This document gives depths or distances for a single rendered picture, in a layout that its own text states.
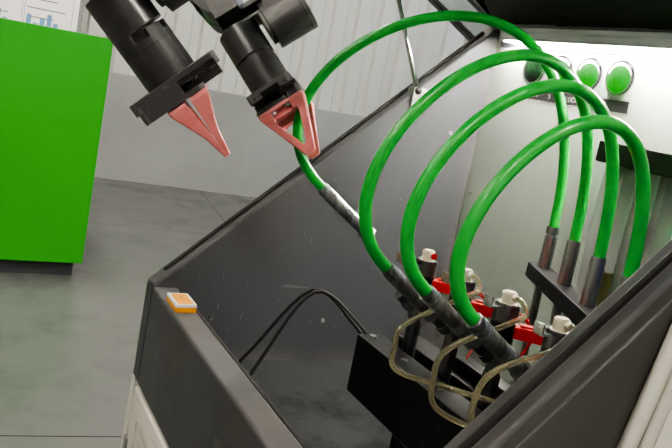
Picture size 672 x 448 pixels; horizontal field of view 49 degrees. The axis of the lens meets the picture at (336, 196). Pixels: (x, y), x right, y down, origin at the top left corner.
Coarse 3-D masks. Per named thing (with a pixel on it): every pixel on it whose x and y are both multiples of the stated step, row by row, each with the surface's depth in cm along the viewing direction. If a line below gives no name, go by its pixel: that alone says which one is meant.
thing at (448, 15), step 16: (416, 16) 97; (432, 16) 97; (448, 16) 97; (464, 16) 97; (480, 16) 97; (384, 32) 97; (512, 32) 98; (352, 48) 97; (528, 48) 99; (336, 64) 97; (320, 80) 97; (560, 96) 100; (560, 112) 100; (560, 144) 101; (304, 160) 99; (560, 160) 102; (560, 176) 102; (560, 192) 102; (560, 208) 102
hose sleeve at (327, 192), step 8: (328, 184) 100; (320, 192) 100; (328, 192) 100; (336, 192) 101; (328, 200) 100; (336, 200) 100; (336, 208) 100; (344, 208) 100; (344, 216) 101; (352, 216) 101; (352, 224) 101
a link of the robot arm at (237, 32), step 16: (256, 16) 101; (224, 32) 100; (240, 32) 99; (256, 32) 100; (272, 32) 100; (224, 48) 101; (240, 48) 99; (256, 48) 99; (272, 48) 101; (240, 64) 100
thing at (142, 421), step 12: (132, 408) 115; (144, 408) 109; (132, 420) 114; (144, 420) 109; (132, 432) 114; (144, 432) 108; (156, 432) 103; (132, 444) 113; (144, 444) 108; (156, 444) 102
